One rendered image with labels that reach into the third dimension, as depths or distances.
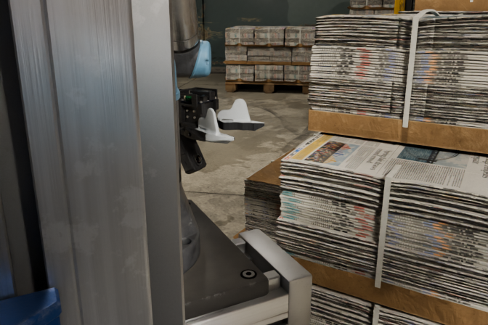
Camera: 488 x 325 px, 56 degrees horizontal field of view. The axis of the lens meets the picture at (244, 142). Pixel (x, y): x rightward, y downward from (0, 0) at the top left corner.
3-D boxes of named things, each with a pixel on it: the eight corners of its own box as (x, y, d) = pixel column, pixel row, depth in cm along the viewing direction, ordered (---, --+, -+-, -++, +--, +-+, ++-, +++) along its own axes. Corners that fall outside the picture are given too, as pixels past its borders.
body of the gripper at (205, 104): (198, 95, 82) (147, 89, 87) (200, 141, 84) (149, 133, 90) (221, 89, 88) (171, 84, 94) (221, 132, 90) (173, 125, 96)
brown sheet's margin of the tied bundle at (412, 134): (386, 141, 85) (388, 117, 84) (413, 112, 109) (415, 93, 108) (420, 145, 83) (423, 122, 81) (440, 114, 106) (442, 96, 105)
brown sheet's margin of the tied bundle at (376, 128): (306, 130, 93) (307, 109, 92) (348, 105, 117) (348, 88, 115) (386, 141, 85) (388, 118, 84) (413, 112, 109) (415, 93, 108)
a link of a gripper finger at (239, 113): (264, 100, 86) (216, 100, 86) (264, 130, 87) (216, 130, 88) (265, 97, 89) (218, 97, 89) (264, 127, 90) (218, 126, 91)
